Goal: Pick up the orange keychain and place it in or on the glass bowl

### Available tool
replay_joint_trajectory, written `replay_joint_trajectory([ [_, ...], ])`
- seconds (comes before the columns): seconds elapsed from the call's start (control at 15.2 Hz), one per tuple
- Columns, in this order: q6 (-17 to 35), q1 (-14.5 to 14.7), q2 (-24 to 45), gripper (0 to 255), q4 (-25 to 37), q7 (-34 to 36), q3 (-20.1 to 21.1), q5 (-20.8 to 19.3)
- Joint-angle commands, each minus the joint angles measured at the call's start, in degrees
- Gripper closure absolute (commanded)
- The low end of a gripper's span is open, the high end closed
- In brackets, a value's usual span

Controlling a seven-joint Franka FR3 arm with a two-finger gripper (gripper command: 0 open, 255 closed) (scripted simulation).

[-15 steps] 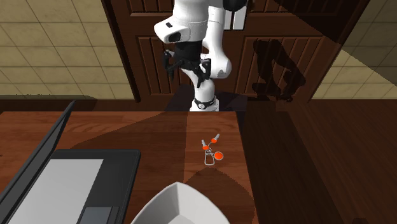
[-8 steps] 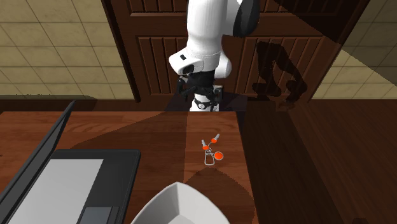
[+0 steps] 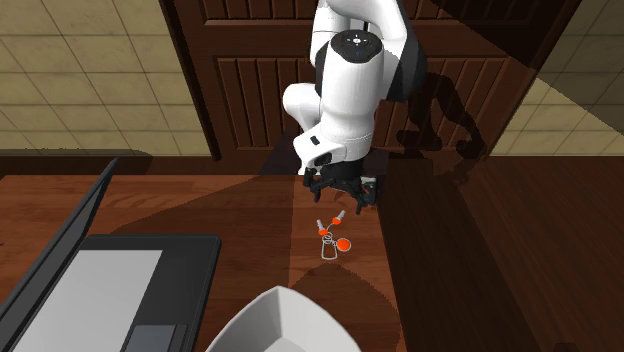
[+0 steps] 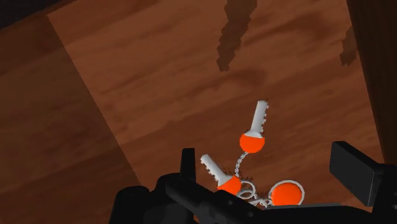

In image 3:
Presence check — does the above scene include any brown wooden table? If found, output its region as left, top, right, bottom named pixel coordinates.
left=0, top=174, right=409, bottom=352

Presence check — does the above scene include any black open laptop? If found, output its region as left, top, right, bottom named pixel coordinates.
left=0, top=156, right=223, bottom=352

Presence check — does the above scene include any brown wooden door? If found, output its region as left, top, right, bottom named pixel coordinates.
left=158, top=0, right=584, bottom=163

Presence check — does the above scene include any keyring with orange keys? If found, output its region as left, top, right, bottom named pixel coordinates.
left=315, top=209, right=353, bottom=262

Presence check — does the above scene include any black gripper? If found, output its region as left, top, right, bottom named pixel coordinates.
left=302, top=156, right=379, bottom=216

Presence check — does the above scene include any white bowl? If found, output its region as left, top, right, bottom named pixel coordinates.
left=204, top=285, right=363, bottom=352

